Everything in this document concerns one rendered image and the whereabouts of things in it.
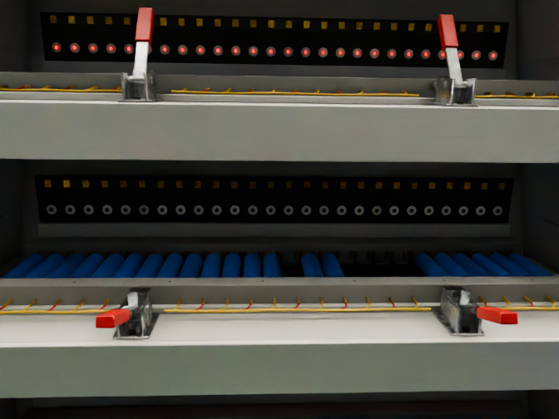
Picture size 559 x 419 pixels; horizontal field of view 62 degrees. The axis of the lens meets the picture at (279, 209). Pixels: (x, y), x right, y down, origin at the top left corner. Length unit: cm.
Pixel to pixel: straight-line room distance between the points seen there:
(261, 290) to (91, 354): 14
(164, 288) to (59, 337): 9
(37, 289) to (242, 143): 22
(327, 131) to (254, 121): 6
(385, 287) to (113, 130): 26
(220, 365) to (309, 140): 19
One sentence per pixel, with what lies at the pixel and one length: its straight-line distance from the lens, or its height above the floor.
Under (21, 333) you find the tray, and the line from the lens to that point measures 43.
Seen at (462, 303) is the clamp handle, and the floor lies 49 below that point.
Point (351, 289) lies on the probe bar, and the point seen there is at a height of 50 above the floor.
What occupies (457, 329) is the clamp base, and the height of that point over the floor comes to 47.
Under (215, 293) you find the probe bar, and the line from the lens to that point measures 42.
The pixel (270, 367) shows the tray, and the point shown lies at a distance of 38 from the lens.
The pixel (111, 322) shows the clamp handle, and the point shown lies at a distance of 33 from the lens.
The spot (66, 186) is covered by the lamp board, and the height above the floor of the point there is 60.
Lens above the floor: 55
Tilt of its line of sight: 4 degrees up
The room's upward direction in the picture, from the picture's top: straight up
